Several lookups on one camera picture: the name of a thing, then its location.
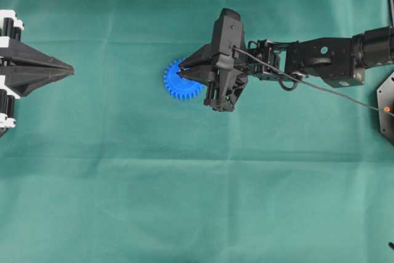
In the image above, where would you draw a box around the black white left-side gripper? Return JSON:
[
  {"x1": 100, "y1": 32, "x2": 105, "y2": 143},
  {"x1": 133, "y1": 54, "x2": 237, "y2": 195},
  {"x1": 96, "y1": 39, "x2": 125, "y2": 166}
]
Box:
[{"x1": 0, "y1": 9, "x2": 76, "y2": 130}]

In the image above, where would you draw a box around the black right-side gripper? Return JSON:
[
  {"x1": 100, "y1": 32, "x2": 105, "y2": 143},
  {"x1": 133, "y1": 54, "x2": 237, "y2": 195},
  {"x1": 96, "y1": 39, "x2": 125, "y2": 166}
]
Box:
[{"x1": 177, "y1": 8, "x2": 248, "y2": 112}]

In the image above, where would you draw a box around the black right-side robot arm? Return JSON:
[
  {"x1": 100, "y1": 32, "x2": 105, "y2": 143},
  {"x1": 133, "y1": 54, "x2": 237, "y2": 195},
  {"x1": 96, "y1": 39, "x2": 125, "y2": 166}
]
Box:
[{"x1": 178, "y1": 8, "x2": 393, "y2": 112}]

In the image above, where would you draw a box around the blue plastic gear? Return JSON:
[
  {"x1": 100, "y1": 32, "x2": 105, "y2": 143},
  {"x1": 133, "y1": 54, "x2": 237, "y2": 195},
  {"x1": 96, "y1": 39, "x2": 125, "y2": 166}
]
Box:
[{"x1": 163, "y1": 59, "x2": 204, "y2": 100}]

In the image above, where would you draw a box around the green cloth mat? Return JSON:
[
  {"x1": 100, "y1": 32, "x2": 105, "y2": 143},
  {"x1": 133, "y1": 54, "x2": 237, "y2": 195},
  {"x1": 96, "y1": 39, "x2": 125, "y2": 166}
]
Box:
[{"x1": 1, "y1": 0, "x2": 393, "y2": 262}]

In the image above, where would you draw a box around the thin black cable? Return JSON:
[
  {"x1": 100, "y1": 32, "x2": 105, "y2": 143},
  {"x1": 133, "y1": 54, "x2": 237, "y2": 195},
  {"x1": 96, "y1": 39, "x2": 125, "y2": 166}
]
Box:
[{"x1": 230, "y1": 46, "x2": 392, "y2": 113}]

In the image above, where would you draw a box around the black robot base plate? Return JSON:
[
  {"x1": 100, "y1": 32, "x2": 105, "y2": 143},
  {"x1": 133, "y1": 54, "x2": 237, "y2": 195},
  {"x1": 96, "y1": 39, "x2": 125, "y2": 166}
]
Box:
[{"x1": 376, "y1": 73, "x2": 394, "y2": 145}]

